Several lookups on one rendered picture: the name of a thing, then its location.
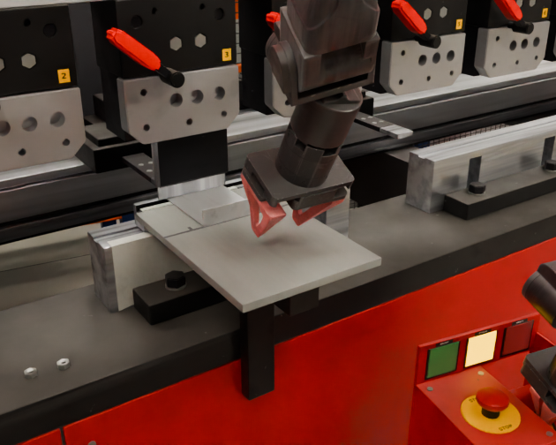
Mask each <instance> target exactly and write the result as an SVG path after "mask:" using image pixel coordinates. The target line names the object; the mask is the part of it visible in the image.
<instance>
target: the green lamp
mask: <svg viewBox="0 0 556 445"><path fill-rule="evenodd" d="M458 345H459V342H456V343H451V344H447V345H444V346H440V347H438V348H434V349H431V350H430V355H429V363H428V371H427V378H430V377H433V376H436V375H439V374H442V373H447V372H450V371H454V370H455V366H456V359H457V352H458Z"/></svg>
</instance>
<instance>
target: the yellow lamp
mask: <svg viewBox="0 0 556 445"><path fill-rule="evenodd" d="M496 334H497V331H494V332H491V333H488V334H484V335H481V336H475V337H472V338H470V339H469V345H468V352H467V358H466V365H465V366H471V365H474V364H476V363H480V362H483V361H486V360H489V359H492V356H493V351H494V344H495V339H496Z"/></svg>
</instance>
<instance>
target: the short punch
mask: <svg viewBox="0 0 556 445"><path fill-rule="evenodd" d="M151 148H152V159H153V170H154V183H155V185H157V191H158V200H165V199H168V198H172V197H176V196H180V195H184V194H187V193H191V192H198V191H202V190H206V189H209V188H214V187H217V186H221V185H225V173H227V172H228V171H229V168H228V141H227V129H223V130H219V131H213V132H205V133H201V134H196V135H191V136H186V137H182V138H177V139H172V140H164V141H159V142H155V143H151Z"/></svg>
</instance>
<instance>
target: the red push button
mask: <svg viewBox="0 0 556 445"><path fill-rule="evenodd" d="M476 399H477V403H478V404H479V405H480V406H481V407H482V410H481V413H482V414H483V416H485V417H486V418H489V419H496V418H498V417H499V415H500V412H501V411H504V410H505V409H506V408H507V407H508V406H509V398H508V396H507V394H506V393H505V392H503V391H502V390H500V389H497V388H481V389H480V390H479V391H478V392H477V394H476Z"/></svg>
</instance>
